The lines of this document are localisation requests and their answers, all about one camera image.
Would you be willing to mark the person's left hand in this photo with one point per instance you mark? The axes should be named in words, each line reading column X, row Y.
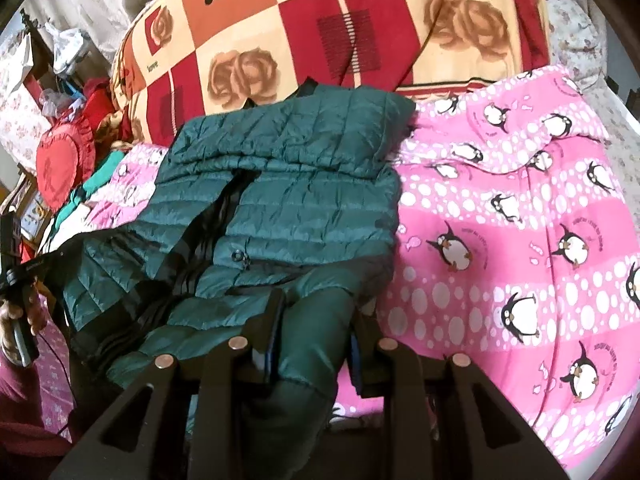
column 36, row 312

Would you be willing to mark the wooden picture frame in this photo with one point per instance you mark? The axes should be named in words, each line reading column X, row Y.
column 30, row 210

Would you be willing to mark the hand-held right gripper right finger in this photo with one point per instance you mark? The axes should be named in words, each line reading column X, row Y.
column 357, row 365

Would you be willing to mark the clear plastic bag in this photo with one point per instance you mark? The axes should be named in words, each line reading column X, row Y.
column 70, row 50

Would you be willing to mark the person's left forearm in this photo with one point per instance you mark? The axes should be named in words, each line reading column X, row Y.
column 25, row 410

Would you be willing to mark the brown plush toy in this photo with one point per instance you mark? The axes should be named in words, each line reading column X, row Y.
column 114, row 127

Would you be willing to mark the rose patterned checked quilt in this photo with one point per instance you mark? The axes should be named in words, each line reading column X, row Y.
column 300, row 25

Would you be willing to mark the red heart pillow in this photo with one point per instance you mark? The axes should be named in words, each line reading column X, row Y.
column 60, row 165

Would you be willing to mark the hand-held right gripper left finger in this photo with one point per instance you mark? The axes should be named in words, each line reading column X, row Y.
column 272, row 342

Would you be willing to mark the beige floral bedsheet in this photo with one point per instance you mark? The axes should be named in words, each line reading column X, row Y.
column 580, row 30

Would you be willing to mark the pink penguin blanket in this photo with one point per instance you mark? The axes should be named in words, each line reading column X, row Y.
column 500, row 260

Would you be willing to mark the green puffer jacket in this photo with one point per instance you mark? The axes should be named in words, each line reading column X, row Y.
column 300, row 200

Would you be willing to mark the red cloth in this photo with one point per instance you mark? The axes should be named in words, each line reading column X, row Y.
column 100, row 97

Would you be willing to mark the teal garment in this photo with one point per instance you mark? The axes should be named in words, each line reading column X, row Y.
column 97, row 180

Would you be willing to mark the white patterned cloth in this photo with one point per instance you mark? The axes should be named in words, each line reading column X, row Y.
column 65, row 232

